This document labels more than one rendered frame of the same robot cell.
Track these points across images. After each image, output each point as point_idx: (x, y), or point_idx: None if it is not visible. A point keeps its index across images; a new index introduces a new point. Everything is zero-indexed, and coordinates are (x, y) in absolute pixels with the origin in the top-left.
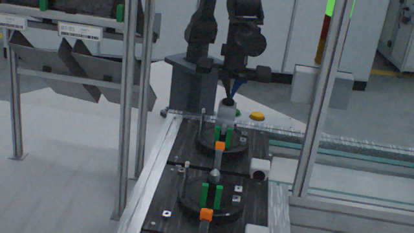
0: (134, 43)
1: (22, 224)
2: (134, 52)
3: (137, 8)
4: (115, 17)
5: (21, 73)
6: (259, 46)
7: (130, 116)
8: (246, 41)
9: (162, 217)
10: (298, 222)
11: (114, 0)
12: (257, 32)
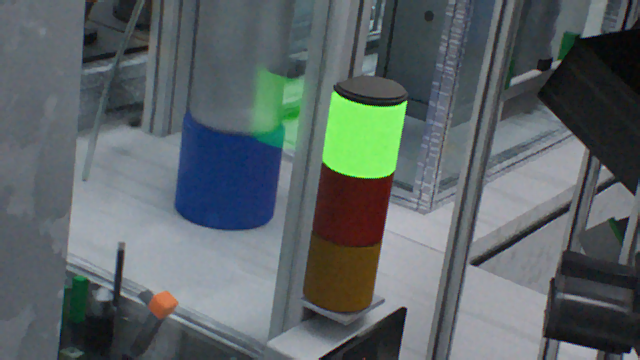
0: (481, 134)
1: None
2: (477, 150)
3: (495, 66)
4: (551, 102)
5: None
6: (548, 310)
7: (454, 279)
8: (554, 278)
9: None
10: None
11: (557, 67)
12: (560, 264)
